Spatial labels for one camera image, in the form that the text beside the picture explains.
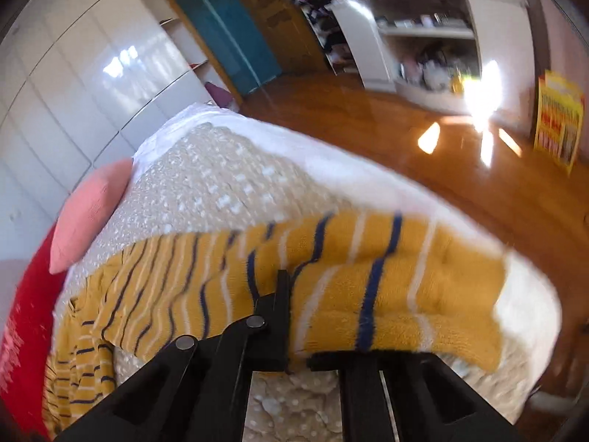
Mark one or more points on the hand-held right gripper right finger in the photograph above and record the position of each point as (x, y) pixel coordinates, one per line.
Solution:
(363, 396)

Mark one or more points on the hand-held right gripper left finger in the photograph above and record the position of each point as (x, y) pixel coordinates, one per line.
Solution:
(271, 331)

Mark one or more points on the yellow striped small sweater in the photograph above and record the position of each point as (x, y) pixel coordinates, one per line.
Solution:
(391, 285)

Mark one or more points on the pile of colourful clothes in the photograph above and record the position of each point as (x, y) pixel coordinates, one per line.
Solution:
(317, 9)

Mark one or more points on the beige heart-print quilt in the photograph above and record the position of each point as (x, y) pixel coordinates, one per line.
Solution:
(207, 184)

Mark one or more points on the pale fleece blanket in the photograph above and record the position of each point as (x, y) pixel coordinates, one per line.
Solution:
(368, 170)

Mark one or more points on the pink pillow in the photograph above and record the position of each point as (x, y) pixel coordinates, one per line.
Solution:
(87, 216)

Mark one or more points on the maroon cloth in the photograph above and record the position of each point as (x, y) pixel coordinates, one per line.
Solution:
(220, 93)

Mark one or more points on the red velvet pillow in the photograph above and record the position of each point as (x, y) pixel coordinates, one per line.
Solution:
(23, 322)

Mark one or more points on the wooden door with teal glass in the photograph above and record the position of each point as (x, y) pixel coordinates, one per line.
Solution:
(276, 18)

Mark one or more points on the white glossy wardrobe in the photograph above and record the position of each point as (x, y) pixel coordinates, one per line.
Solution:
(69, 78)

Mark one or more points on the yellow printed poster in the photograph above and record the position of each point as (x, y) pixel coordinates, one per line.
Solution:
(557, 119)

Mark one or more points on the white shelf unit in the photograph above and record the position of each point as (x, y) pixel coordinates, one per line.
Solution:
(501, 32)

